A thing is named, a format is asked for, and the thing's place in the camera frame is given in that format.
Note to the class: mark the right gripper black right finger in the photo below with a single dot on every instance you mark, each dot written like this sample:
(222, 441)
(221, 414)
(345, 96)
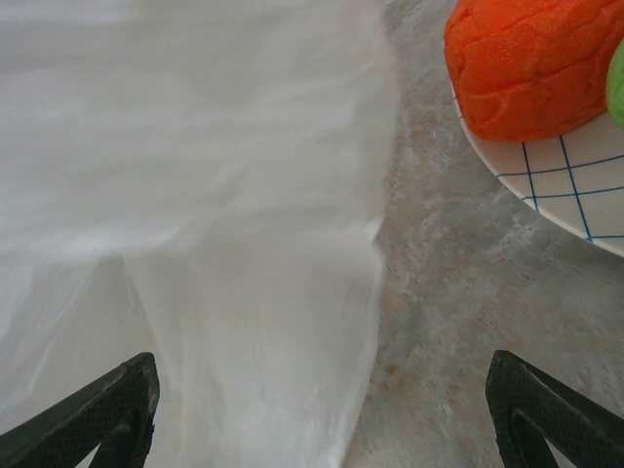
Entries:
(536, 414)

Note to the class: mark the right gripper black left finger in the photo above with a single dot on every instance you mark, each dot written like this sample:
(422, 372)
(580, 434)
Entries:
(122, 404)

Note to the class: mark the white plastic bag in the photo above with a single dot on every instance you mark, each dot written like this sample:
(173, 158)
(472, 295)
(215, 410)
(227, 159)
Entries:
(195, 146)

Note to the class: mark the green fruit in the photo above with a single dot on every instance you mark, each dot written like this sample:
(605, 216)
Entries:
(618, 83)

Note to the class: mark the orange peeled citrus fruit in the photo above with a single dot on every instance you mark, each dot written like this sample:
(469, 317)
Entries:
(517, 73)

